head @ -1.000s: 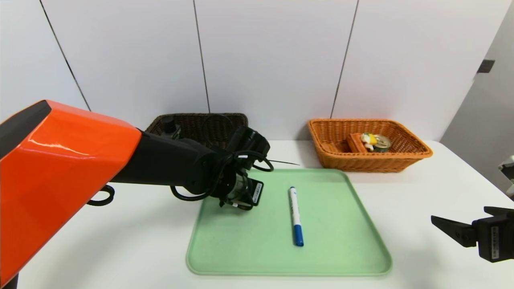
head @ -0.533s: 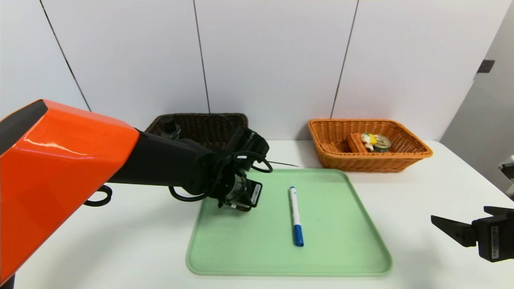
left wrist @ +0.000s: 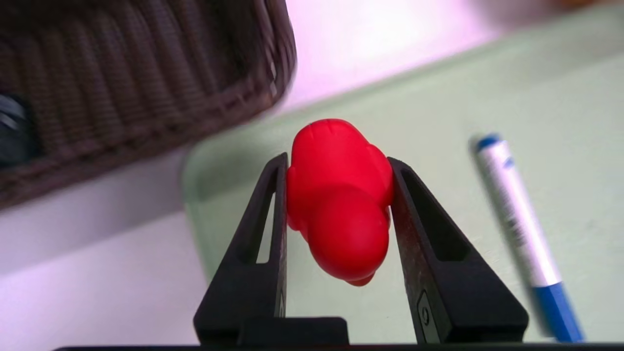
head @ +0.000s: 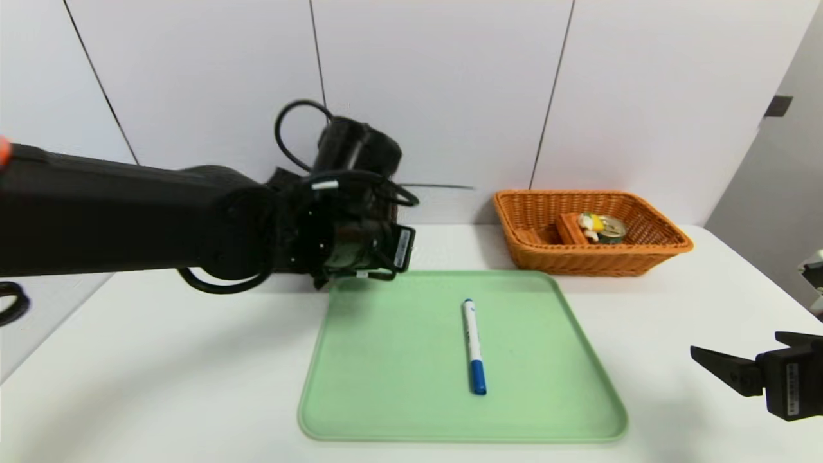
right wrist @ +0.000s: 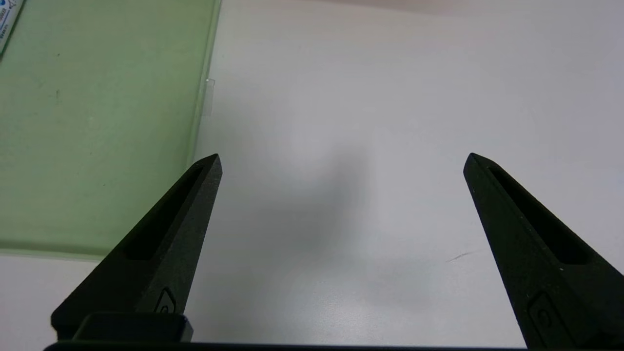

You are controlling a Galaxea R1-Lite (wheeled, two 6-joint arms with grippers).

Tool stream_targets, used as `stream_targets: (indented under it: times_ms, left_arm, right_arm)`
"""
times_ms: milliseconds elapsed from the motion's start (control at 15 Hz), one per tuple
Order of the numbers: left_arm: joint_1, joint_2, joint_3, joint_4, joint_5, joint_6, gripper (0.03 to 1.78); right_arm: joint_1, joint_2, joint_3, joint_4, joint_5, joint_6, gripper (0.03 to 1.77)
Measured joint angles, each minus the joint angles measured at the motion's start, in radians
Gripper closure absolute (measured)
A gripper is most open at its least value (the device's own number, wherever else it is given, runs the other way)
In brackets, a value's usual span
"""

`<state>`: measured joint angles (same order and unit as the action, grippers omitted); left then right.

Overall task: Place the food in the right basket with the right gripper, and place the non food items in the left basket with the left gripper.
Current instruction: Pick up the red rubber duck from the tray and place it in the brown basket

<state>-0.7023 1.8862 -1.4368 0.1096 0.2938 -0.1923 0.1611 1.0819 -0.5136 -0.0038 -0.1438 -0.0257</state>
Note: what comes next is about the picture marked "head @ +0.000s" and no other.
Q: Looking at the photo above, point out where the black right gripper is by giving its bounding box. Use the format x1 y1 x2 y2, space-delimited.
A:
690 331 823 421

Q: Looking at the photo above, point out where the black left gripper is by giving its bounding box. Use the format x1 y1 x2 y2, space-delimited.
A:
386 223 417 273

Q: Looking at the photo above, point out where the orange cake slice toy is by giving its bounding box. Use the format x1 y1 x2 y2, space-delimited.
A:
556 212 605 246

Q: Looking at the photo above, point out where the small food tin can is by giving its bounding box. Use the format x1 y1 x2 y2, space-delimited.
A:
595 215 628 245

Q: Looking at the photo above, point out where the dark brown wicker basket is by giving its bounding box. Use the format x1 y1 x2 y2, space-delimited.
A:
376 182 399 226

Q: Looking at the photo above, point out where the orange wicker basket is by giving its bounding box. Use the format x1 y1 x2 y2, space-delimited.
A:
493 189 694 277

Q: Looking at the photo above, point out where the white blue marker pen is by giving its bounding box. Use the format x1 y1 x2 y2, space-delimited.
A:
462 298 488 395

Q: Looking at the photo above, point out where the light green plastic tray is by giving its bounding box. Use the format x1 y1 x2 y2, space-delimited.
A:
298 269 629 443

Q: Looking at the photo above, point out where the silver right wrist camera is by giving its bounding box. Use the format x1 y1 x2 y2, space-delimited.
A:
799 250 823 316

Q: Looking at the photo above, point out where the black left camera cable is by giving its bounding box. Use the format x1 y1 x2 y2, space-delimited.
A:
274 99 336 173

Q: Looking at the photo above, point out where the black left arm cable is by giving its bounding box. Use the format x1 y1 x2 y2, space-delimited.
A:
177 266 276 295

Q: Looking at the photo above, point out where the black cable loop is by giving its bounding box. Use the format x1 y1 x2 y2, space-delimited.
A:
0 282 31 326

